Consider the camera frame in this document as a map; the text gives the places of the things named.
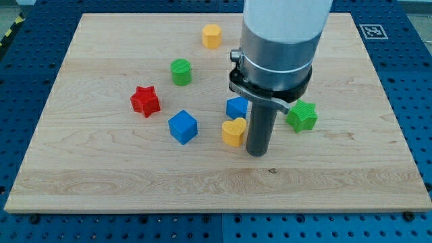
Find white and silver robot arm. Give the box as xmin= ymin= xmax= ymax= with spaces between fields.
xmin=229 ymin=0 xmax=333 ymax=113

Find red star block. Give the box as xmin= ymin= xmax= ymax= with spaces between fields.
xmin=130 ymin=86 xmax=161 ymax=118

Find yellow heart block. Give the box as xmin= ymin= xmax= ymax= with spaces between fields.
xmin=221 ymin=117 xmax=246 ymax=147

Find green star block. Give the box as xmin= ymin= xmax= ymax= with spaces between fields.
xmin=286 ymin=99 xmax=318 ymax=133

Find light wooden board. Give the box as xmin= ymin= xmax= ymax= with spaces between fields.
xmin=5 ymin=13 xmax=431 ymax=214

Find green cylinder block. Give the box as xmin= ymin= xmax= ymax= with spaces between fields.
xmin=170 ymin=59 xmax=192 ymax=86

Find yellow hexagon block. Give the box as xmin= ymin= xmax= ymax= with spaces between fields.
xmin=202 ymin=24 xmax=222 ymax=49

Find small blue block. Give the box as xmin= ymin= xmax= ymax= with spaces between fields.
xmin=225 ymin=97 xmax=248 ymax=119

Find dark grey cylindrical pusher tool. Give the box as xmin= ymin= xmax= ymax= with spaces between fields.
xmin=246 ymin=103 xmax=277 ymax=157

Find blue cube block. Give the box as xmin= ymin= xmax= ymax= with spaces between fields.
xmin=168 ymin=110 xmax=198 ymax=145

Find black and white fiducial tag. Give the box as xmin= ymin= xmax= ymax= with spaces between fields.
xmin=359 ymin=24 xmax=388 ymax=40

